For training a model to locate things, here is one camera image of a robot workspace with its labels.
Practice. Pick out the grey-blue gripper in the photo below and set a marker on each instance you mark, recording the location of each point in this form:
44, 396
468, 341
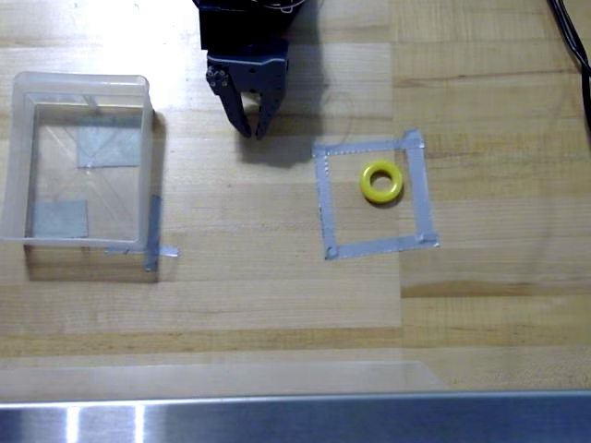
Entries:
251, 74

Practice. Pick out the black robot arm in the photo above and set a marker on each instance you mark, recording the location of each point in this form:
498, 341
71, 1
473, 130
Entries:
231, 20

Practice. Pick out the clear plastic container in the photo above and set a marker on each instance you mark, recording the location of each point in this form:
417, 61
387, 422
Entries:
145, 152

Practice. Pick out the grey tape patch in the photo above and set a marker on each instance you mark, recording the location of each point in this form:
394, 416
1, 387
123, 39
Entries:
111, 147
60, 219

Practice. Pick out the shiny metal rail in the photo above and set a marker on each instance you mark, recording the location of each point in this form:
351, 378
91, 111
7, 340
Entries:
323, 417

